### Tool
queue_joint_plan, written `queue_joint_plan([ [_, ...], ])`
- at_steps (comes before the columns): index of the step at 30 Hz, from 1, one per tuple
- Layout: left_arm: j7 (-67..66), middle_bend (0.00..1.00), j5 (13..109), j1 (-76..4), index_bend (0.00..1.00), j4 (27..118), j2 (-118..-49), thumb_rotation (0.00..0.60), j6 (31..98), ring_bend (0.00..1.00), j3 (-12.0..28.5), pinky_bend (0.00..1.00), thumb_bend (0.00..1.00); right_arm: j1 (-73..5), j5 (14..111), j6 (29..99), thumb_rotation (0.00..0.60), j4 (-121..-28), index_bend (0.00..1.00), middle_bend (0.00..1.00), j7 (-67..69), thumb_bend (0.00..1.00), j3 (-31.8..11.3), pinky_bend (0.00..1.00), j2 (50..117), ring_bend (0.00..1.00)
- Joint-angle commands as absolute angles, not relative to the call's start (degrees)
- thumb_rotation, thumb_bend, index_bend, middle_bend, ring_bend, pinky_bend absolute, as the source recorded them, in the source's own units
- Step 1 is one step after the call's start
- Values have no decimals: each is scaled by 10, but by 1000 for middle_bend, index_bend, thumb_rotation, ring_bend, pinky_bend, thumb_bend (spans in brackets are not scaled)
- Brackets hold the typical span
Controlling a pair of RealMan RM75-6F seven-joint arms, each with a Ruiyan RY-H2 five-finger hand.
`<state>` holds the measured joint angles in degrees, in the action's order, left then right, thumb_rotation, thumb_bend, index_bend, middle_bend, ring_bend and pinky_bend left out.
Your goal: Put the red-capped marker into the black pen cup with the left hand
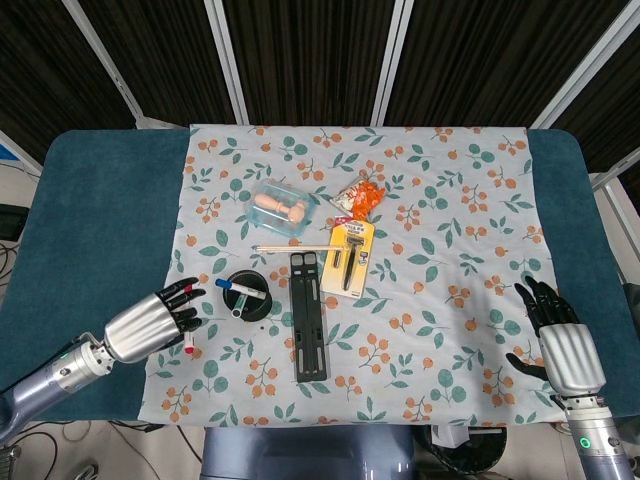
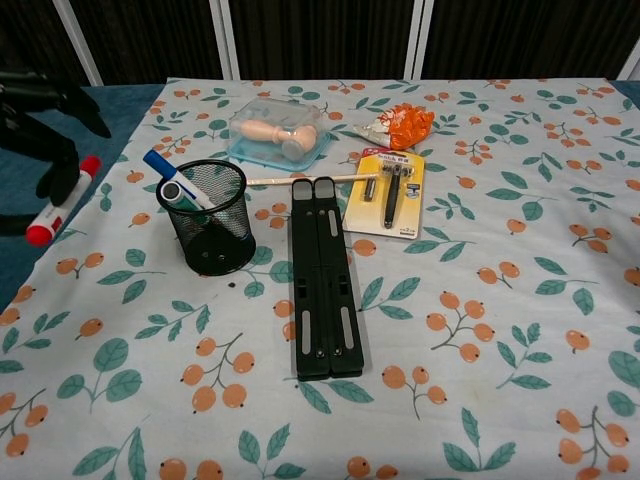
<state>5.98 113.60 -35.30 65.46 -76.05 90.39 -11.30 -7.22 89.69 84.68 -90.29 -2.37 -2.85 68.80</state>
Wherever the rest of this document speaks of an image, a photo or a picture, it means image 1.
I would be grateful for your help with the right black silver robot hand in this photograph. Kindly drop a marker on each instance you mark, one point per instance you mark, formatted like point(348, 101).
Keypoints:
point(570, 355)

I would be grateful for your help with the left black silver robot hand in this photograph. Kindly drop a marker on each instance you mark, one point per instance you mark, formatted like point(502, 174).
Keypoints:
point(140, 327)

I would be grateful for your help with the red capped pen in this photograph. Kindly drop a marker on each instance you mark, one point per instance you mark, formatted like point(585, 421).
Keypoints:
point(189, 349)

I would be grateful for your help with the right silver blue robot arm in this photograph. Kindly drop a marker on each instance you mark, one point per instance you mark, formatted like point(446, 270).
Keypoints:
point(595, 440)

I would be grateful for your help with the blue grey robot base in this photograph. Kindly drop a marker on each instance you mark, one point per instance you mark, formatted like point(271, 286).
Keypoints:
point(300, 455)

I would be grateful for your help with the blue capped white marker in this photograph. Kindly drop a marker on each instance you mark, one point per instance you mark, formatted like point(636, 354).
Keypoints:
point(235, 286)

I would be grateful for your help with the black mesh pen holder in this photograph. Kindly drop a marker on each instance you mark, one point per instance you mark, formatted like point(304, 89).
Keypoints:
point(256, 312)

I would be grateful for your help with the teal blue table cover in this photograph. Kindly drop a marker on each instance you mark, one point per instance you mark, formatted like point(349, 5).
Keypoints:
point(100, 225)

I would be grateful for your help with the floral orange berry tablecloth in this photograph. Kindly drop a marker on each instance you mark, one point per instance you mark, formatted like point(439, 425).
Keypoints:
point(450, 300)

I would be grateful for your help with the black waste bin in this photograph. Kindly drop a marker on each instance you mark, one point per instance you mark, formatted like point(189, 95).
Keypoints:
point(475, 455)

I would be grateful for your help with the thin wooden stick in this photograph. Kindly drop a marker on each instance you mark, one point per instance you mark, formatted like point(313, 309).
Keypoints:
point(280, 247)

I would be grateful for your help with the clear teal plastic container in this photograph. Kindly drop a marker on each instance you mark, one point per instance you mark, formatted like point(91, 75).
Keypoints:
point(265, 221)

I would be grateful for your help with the black box device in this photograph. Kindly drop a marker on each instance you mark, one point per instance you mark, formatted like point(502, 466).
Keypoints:
point(11, 222)

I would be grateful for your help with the black folded laptop stand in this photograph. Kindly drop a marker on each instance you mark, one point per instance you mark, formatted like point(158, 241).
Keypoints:
point(310, 340)

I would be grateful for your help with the wooden pestle shaped piece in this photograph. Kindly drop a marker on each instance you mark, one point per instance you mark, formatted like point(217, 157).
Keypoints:
point(270, 201)

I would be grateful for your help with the yellow razor blister pack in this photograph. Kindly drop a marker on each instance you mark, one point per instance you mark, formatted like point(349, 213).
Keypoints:
point(334, 280)

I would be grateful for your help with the dark ribbed screen panel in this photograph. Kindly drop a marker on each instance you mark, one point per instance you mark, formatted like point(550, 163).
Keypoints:
point(155, 55)
point(40, 75)
point(490, 60)
point(310, 60)
point(610, 115)

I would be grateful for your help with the orange white snack bag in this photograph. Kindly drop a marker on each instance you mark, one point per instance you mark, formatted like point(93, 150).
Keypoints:
point(367, 197)

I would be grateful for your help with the white metal side frame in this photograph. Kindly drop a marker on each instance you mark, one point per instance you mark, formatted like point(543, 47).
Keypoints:
point(617, 200)

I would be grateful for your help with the white metal screen post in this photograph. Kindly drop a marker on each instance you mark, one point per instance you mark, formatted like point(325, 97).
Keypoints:
point(227, 60)
point(392, 60)
point(585, 65)
point(105, 60)

